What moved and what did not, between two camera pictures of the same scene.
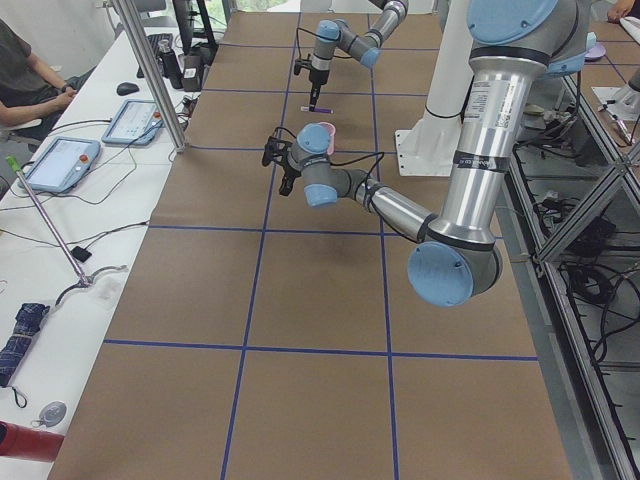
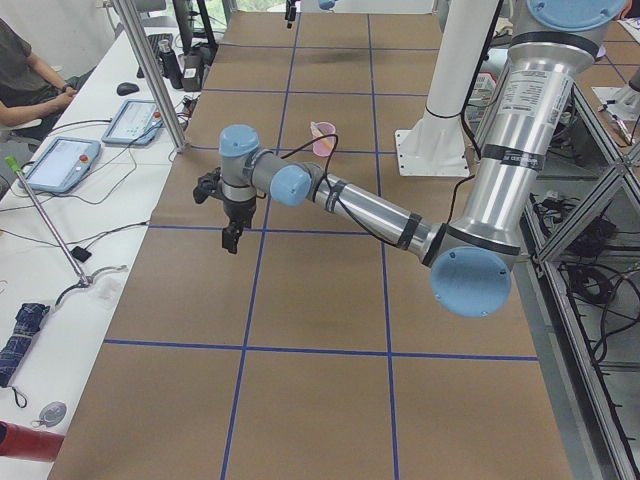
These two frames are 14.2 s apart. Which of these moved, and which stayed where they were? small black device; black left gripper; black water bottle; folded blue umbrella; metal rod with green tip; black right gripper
Moved: black left gripper; black right gripper
Stayed: metal rod with green tip; small black device; black water bottle; folded blue umbrella
